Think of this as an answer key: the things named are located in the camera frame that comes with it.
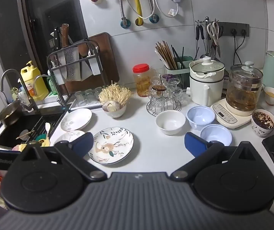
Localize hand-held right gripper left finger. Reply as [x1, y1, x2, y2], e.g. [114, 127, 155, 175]
[15, 132, 109, 181]

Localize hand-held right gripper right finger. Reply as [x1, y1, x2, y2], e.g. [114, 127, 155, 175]
[170, 132, 259, 181]

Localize white leaf print plate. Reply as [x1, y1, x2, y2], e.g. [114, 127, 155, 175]
[53, 130, 86, 149]
[60, 108, 92, 132]

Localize pale blue plastic bowl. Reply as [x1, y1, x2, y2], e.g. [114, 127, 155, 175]
[200, 124, 232, 146]
[186, 106, 216, 130]

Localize deer print floral plate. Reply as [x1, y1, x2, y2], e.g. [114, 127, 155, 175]
[88, 127, 134, 165]

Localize white ceramic bowl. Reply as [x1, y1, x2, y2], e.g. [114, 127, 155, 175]
[155, 110, 186, 135]

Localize black kitchen sink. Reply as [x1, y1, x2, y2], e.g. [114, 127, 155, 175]
[0, 111, 65, 151]

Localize white drinking glass tray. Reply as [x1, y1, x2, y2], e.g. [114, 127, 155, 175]
[69, 96, 104, 111]

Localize cream kettle heating base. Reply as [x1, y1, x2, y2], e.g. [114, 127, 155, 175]
[211, 98, 252, 130]

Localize yellow green scrubber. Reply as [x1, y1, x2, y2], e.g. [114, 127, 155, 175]
[35, 134, 50, 147]

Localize bowl holding mushrooms and garlic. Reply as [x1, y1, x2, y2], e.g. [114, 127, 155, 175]
[103, 102, 127, 118]

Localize garlic bulb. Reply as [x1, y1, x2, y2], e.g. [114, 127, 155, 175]
[103, 101, 120, 112]

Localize steel pot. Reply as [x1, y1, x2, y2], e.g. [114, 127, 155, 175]
[0, 99, 24, 127]

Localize clear cut glass cup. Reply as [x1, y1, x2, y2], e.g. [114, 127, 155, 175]
[145, 90, 165, 111]
[167, 78, 184, 106]

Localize enoki mushroom bunch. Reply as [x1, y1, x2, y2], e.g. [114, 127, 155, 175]
[99, 81, 133, 106]

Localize slim steel faucet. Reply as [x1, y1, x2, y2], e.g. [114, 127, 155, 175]
[33, 75, 67, 108]

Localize green bottle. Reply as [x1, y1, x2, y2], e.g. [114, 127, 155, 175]
[48, 75, 59, 96]

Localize amber glass cup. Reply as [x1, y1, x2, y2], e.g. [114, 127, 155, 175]
[152, 84, 166, 99]

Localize patterned bowl with dark leaves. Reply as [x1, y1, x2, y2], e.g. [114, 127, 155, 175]
[251, 109, 274, 137]

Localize purple glass cup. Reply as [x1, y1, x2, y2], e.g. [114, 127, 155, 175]
[162, 74, 174, 87]

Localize glass health kettle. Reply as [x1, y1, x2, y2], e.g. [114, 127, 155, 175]
[226, 61, 264, 112]

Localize grey kitchen faucet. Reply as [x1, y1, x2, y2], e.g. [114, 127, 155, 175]
[0, 69, 40, 113]

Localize yellow detergent bottle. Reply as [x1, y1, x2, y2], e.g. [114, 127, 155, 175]
[20, 61, 49, 101]

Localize steel cleaver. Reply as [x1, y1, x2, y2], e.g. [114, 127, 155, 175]
[64, 48, 82, 81]

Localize green chopstick holder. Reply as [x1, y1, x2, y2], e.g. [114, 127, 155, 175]
[164, 56, 194, 77]

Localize black metal knife rack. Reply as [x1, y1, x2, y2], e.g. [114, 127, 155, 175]
[47, 41, 104, 95]

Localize red lid glass jar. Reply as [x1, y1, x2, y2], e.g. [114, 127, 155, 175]
[133, 64, 152, 98]

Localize brown wooden cutting board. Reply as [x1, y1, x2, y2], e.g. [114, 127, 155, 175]
[66, 32, 120, 94]

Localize small white teacup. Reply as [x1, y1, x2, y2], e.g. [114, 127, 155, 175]
[264, 87, 274, 106]

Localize bundle of wooden chopsticks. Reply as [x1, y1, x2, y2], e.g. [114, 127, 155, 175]
[155, 41, 178, 70]

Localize kitchen scissors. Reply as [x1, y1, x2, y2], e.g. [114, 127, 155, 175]
[209, 21, 221, 58]

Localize hanging utensil hook rack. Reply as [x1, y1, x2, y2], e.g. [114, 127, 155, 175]
[195, 16, 220, 25]

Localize wire cup rack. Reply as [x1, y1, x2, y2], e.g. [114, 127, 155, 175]
[146, 75, 184, 117]

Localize black power cord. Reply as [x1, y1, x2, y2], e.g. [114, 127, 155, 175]
[233, 30, 239, 65]

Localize black handle knife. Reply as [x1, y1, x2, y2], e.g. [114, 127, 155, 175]
[50, 27, 61, 53]

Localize wooden handle knife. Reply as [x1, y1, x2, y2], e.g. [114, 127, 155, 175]
[61, 23, 70, 48]

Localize dark wall socket strip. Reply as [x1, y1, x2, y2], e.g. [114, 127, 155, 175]
[217, 21, 250, 37]

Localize flexible metal hose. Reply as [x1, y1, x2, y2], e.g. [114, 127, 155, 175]
[103, 0, 130, 28]

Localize yellow hose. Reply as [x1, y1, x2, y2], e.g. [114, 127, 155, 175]
[130, 0, 144, 26]

